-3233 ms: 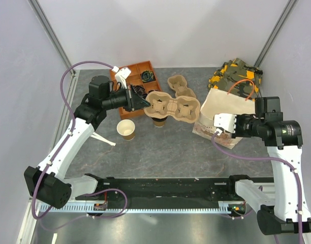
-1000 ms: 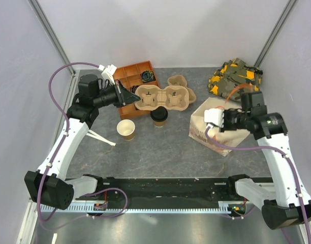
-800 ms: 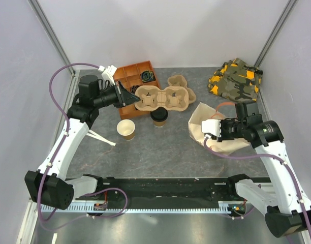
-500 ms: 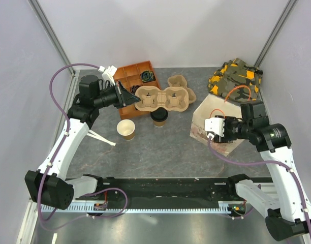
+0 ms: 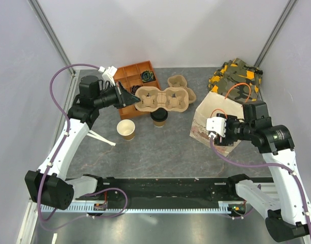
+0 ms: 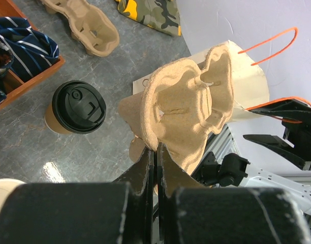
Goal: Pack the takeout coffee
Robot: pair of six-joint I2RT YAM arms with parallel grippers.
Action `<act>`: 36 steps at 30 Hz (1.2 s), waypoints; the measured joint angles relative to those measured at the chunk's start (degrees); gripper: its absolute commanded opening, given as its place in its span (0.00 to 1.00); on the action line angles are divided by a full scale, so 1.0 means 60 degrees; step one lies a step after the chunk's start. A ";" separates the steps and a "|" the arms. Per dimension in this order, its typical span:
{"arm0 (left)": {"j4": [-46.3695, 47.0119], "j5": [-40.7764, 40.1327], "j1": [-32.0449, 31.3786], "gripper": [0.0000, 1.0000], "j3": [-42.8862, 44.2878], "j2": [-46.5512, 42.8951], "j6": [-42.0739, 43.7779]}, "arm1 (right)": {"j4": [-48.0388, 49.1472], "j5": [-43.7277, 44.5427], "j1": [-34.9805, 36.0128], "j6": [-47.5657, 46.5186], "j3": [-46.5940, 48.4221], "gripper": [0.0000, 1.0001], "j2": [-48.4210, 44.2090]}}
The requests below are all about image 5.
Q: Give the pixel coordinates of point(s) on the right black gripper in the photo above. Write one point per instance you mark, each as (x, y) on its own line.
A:
(226, 141)

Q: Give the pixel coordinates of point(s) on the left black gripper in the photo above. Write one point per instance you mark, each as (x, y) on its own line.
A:
(124, 98)

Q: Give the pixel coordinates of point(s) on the brown paper cup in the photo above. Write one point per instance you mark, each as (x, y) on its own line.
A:
(159, 123)
(126, 129)

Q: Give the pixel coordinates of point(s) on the white paper takeout bag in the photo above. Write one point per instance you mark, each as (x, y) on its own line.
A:
(224, 99)

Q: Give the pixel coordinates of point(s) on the black plastic cup lid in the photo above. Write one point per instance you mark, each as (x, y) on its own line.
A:
(159, 115)

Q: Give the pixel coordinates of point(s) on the cardboard cup carrier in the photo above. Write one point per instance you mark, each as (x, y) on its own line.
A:
(180, 81)
(171, 99)

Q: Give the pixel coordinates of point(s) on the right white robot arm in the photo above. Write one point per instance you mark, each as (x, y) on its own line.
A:
(288, 217)

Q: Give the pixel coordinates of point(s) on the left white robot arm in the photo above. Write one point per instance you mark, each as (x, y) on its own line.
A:
(48, 184)

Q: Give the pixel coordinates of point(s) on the dark brown rolled sock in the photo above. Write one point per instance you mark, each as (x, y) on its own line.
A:
(134, 88)

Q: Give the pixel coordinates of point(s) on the orange compartment tray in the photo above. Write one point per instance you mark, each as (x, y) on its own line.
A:
(131, 75)

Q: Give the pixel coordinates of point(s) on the green rolled sock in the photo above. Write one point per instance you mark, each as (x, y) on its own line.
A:
(147, 76)

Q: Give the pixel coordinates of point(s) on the white wrapped straw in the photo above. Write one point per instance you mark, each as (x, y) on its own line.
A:
(99, 137)

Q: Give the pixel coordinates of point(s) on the camouflage folded garment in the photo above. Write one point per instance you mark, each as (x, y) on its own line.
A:
(236, 80)

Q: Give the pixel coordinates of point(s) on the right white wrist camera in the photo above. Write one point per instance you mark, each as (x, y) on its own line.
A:
(216, 126)

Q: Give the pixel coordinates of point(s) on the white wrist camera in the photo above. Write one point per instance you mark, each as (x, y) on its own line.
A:
(216, 126)
(108, 73)

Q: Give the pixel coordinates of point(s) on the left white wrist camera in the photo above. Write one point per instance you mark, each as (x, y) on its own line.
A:
(108, 73)

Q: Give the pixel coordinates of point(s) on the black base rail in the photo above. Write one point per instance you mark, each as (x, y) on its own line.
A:
(165, 192)

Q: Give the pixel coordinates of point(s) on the slotted cable duct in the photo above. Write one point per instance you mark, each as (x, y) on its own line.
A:
(94, 208)

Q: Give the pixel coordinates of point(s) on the left aluminium frame post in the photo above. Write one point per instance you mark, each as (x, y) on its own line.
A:
(35, 5)

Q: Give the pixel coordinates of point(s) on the aluminium frame post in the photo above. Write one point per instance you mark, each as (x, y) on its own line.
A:
(35, 5)
(290, 5)

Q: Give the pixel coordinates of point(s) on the right aluminium frame post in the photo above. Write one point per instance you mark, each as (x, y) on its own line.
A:
(290, 5)

